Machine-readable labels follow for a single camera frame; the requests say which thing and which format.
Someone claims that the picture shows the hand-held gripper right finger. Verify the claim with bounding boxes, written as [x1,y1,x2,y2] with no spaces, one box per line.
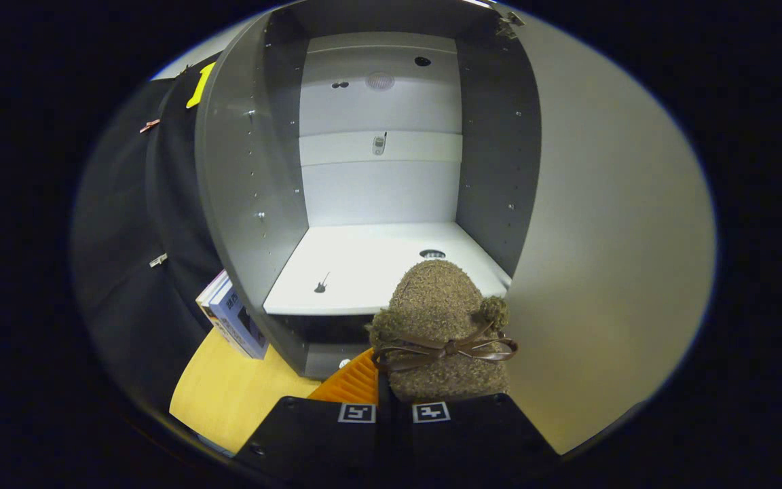
[390,393,561,487]

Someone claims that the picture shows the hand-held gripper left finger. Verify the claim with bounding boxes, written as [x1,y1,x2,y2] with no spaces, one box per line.
[231,348,384,487]

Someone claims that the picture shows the brown fuzzy shoe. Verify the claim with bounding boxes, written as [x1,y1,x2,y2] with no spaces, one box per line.
[366,259,519,403]

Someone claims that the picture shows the grey shoe cabinet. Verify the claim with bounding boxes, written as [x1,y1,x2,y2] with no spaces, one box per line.
[194,0,542,381]

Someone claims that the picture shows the white cabinet shelf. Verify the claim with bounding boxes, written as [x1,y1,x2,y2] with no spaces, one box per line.
[263,223,513,316]

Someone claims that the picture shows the metal door hinge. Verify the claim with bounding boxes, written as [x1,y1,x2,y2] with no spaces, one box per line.
[496,10,525,39]

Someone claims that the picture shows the blue cover book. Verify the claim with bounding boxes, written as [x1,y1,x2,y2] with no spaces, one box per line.
[209,278,269,359]

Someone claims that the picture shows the black backdrop cloth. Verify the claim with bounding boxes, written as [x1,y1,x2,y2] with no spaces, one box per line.
[72,61,229,408]

